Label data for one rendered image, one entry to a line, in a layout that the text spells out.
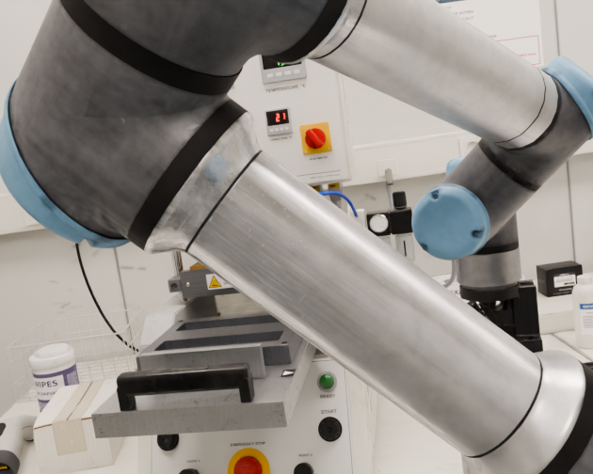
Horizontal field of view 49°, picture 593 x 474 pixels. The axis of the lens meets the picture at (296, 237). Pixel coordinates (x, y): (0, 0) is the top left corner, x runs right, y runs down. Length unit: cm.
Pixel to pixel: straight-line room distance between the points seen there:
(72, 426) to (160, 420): 43
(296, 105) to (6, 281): 96
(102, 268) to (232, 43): 142
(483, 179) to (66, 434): 81
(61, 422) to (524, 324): 75
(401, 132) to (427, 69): 123
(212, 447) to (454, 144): 102
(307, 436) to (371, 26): 65
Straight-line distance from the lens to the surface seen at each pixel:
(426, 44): 47
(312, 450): 95
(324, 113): 122
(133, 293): 176
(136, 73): 37
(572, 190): 186
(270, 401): 71
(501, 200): 66
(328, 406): 95
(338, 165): 122
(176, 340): 90
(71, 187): 42
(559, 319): 154
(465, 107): 53
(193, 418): 74
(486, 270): 77
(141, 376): 74
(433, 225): 65
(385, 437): 110
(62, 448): 118
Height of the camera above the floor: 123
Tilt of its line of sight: 8 degrees down
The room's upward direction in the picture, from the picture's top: 8 degrees counter-clockwise
